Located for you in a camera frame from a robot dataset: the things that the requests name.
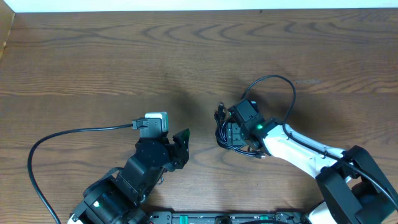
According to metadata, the black cable bundle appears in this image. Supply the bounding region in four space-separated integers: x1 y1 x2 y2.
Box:
213 102 267 160

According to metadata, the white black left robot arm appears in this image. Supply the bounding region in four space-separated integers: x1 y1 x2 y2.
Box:
68 118 190 223

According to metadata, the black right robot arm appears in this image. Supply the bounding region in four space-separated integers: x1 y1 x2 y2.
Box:
228 100 397 223

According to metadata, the brown cardboard panel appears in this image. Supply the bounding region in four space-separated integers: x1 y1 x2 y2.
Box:
0 0 16 58

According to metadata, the black left camera cable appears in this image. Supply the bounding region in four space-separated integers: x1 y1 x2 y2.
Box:
27 118 147 224

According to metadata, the black camera cable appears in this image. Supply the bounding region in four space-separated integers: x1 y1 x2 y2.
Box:
241 74 398 212
27 118 147 224

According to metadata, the black right camera cable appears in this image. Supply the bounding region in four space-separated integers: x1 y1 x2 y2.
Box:
241 74 398 212

